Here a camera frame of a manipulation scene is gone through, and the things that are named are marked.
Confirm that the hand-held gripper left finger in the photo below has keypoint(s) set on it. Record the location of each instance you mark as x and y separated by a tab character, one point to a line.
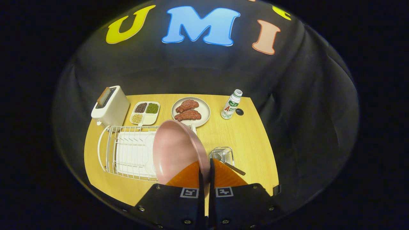
169	207

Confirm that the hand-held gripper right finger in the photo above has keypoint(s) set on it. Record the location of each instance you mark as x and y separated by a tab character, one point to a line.
243	207

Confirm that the pink plate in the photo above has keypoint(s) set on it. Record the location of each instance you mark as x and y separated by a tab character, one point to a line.
175	150

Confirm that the white divided bean dish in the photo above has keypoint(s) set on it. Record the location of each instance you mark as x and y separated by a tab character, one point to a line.
148	119

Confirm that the beige plate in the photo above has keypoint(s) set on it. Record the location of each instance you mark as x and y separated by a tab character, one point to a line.
204	110

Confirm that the white drip tray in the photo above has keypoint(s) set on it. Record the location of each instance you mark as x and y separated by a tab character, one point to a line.
134	153

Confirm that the red meat piece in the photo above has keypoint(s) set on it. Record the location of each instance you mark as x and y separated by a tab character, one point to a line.
188	105
188	115

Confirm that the white green-label drink bottle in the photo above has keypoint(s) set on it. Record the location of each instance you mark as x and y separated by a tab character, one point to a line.
230	107

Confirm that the white toaster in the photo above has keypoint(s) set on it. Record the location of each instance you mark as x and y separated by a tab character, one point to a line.
111	110

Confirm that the black backdrop cloth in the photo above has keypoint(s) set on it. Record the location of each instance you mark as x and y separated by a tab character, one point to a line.
303	111

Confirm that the toast slice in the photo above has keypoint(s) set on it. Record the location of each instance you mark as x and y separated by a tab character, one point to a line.
103	97

